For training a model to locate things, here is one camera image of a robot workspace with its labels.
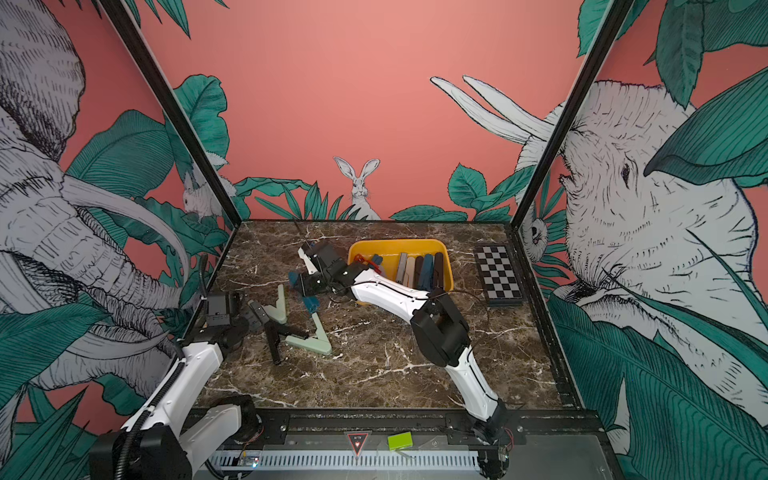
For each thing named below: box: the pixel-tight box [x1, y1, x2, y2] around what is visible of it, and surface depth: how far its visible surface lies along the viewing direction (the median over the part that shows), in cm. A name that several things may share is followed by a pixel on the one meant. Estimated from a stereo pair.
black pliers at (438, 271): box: [433, 252, 444, 290], surface depth 102 cm
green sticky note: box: [388, 431, 413, 451], surface depth 73 cm
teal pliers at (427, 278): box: [420, 254, 434, 291], surface depth 102 cm
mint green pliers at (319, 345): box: [285, 312, 333, 355], surface depth 90 cm
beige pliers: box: [403, 256, 416, 288], surface depth 106 cm
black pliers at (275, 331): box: [264, 320, 310, 365], surface depth 91 cm
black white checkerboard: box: [474, 243, 524, 307], surface depth 103 cm
